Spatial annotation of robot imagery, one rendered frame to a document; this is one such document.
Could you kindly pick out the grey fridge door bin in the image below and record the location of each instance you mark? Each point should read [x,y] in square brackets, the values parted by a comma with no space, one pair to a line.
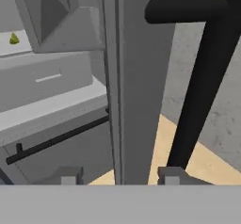
[72,30]

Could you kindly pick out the white fridge shelf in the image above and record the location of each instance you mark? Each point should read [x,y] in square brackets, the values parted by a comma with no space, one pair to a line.
[15,48]

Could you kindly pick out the grey fridge crisper drawer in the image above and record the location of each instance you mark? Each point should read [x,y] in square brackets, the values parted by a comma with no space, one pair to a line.
[40,80]

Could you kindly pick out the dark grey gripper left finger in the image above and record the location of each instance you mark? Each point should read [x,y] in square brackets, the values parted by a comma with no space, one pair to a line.
[69,173]

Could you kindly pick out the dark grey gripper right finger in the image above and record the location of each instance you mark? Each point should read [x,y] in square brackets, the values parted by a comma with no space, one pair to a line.
[172,173]

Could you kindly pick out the grey freezer drawer front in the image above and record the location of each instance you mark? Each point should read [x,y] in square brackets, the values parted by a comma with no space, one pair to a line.
[62,121]

